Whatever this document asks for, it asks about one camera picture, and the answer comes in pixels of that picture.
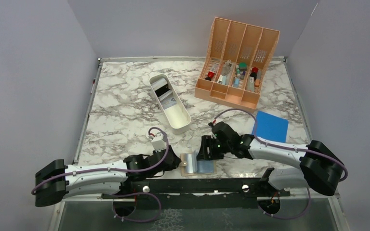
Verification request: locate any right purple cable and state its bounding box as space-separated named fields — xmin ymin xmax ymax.
xmin=208 ymin=108 xmax=349 ymax=220

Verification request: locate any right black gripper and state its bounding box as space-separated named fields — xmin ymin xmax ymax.
xmin=196 ymin=135 xmax=232 ymax=161

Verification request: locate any peach plastic desk organizer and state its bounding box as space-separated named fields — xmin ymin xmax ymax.
xmin=194 ymin=17 xmax=280 ymax=112

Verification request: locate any stack of cards in tray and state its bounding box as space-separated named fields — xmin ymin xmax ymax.
xmin=151 ymin=77 xmax=177 ymax=110

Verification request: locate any red capped bottle right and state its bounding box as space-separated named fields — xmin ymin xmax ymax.
xmin=250 ymin=67 xmax=259 ymax=81

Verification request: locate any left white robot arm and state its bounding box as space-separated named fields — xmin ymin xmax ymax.
xmin=32 ymin=146 xmax=181 ymax=207

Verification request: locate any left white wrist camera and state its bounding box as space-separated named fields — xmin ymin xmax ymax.
xmin=151 ymin=133 xmax=166 ymax=152

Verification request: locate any white oblong plastic tray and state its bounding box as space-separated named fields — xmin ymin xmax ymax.
xmin=149 ymin=74 xmax=192 ymax=135

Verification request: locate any green capped bottle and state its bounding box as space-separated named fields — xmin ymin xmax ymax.
xmin=238 ymin=62 xmax=248 ymax=71

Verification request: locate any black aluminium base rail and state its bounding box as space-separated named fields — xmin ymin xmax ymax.
xmin=100 ymin=178 xmax=290 ymax=213

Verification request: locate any red capped black bottle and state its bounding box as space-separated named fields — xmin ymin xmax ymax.
xmin=204 ymin=72 xmax=215 ymax=81

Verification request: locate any blue flat board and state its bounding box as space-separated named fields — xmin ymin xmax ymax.
xmin=254 ymin=111 xmax=289 ymax=143

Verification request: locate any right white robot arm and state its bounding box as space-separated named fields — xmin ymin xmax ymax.
xmin=196 ymin=122 xmax=347 ymax=196

